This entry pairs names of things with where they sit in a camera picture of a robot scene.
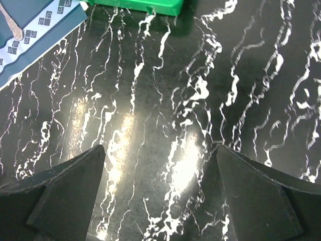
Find silver table knife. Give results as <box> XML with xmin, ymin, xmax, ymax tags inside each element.
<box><xmin>0</xmin><ymin>4</ymin><xmax>24</xmax><ymax>41</ymax></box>

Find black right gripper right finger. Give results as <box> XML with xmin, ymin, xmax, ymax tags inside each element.
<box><xmin>217</xmin><ymin>145</ymin><xmax>320</xmax><ymax>240</ymax></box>

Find blue patterned placemat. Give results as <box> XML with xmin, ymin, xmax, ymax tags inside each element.
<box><xmin>1</xmin><ymin>1</ymin><xmax>87</xmax><ymax>88</ymax></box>

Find green plastic tray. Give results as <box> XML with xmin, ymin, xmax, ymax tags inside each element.
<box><xmin>85</xmin><ymin>0</ymin><xmax>184</xmax><ymax>16</ymax></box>

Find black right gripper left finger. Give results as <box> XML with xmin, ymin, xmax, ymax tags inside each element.
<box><xmin>1</xmin><ymin>145</ymin><xmax>105</xmax><ymax>240</ymax></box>

